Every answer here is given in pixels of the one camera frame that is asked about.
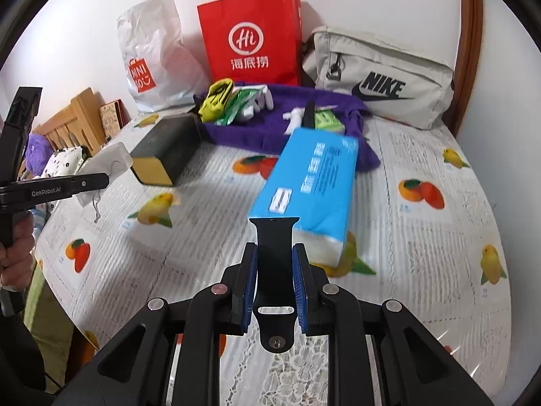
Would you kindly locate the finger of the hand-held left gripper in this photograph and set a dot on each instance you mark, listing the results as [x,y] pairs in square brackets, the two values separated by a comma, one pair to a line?
[95,182]

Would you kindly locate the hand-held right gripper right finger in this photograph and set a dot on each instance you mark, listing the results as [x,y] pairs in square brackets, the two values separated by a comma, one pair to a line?
[301,287]

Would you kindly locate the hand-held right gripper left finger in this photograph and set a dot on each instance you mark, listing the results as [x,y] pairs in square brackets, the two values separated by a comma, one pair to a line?
[249,287]

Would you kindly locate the white face mask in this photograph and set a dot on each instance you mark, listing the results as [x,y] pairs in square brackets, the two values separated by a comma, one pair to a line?
[105,158]

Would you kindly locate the yellow mesh pouch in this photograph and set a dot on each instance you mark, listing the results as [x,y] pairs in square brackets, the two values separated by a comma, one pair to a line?
[215,101]

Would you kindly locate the green wet wipe packet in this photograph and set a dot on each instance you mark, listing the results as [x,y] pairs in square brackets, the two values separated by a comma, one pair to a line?
[234,109]

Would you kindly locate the green cassette-print packet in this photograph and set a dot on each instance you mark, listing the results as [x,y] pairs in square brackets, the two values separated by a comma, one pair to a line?
[329,122]

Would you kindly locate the person's left forearm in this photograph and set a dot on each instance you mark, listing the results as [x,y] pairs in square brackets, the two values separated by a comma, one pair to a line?
[17,346]

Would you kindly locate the person's left hand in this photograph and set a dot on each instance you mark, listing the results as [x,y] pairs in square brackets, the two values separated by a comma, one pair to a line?
[19,253]

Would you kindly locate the floral white pillow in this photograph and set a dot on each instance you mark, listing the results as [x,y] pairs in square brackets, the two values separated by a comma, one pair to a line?
[63,163]

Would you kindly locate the purple plush toy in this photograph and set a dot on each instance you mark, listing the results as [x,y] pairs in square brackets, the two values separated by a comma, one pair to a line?
[38,150]

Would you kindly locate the patterned book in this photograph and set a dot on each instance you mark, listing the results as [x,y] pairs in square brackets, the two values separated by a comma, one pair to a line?
[112,118]

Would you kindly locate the black tin box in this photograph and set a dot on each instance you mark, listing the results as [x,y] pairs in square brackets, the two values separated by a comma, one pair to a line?
[169,143]

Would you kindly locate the blue tissue pack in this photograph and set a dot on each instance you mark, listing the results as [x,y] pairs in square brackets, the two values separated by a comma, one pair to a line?
[312,177]

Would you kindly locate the green blanket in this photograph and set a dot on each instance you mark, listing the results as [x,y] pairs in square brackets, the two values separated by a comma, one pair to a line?
[46,313]

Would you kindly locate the fruit-print tablecloth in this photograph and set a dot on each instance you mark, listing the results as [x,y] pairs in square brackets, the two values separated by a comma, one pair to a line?
[422,241]

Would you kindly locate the purple towel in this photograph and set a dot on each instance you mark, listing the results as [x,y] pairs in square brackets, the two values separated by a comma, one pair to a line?
[253,135]

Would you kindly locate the white plastic shopping bag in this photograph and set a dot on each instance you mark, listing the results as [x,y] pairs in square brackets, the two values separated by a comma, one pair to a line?
[156,38]

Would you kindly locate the grey fabric bag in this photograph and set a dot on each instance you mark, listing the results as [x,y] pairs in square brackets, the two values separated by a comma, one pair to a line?
[380,59]

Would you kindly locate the red paper bag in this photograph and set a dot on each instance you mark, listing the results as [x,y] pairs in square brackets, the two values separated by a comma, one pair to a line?
[274,12]

